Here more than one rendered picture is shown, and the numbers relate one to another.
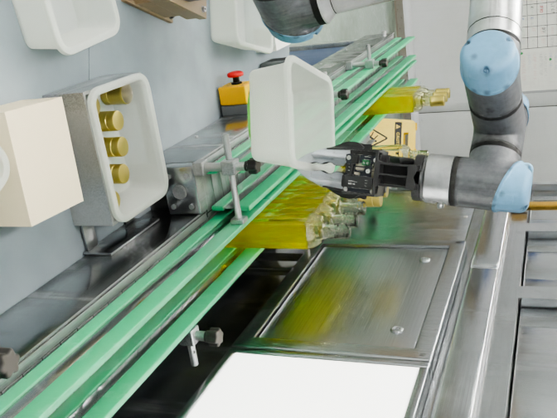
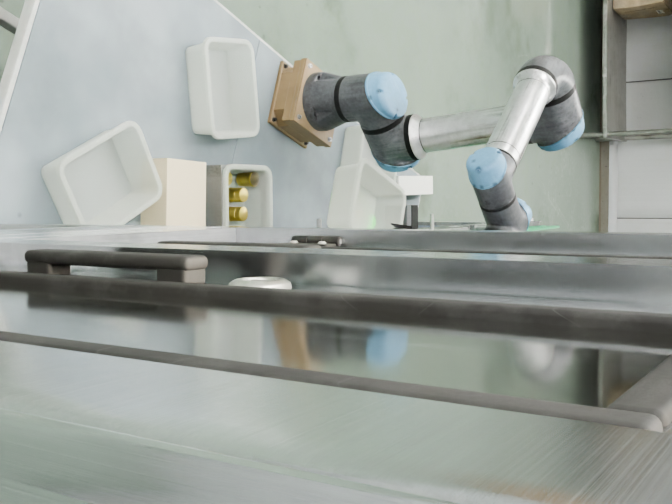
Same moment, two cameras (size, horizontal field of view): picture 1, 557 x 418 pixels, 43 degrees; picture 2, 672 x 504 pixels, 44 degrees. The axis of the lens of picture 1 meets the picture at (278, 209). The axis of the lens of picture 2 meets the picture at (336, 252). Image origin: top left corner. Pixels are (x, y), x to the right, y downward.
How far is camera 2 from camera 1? 79 cm
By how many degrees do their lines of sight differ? 18
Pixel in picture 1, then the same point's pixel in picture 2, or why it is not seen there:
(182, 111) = (302, 216)
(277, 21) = (379, 151)
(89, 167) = (215, 217)
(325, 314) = not seen: hidden behind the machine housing
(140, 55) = (274, 163)
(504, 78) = (491, 177)
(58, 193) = (189, 222)
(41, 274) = not seen: hidden behind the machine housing
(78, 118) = (215, 182)
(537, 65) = not seen: outside the picture
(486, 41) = (484, 152)
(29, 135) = (179, 178)
